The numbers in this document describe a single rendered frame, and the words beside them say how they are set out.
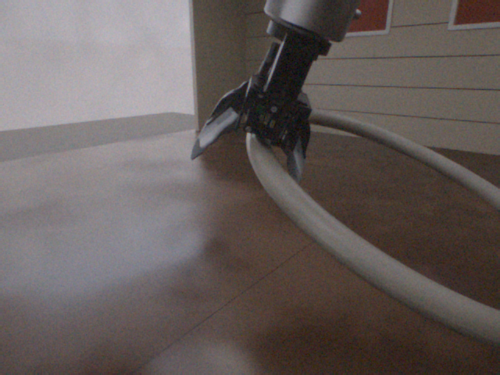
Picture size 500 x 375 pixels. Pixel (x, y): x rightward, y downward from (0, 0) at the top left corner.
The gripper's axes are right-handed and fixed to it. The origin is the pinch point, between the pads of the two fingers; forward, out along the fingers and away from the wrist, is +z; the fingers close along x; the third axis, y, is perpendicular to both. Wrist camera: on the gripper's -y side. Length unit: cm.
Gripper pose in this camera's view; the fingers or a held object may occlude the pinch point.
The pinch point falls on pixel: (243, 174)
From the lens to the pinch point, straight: 48.3
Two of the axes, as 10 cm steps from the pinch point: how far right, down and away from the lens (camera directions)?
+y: -0.5, 5.0, -8.6
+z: -3.3, 8.1, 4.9
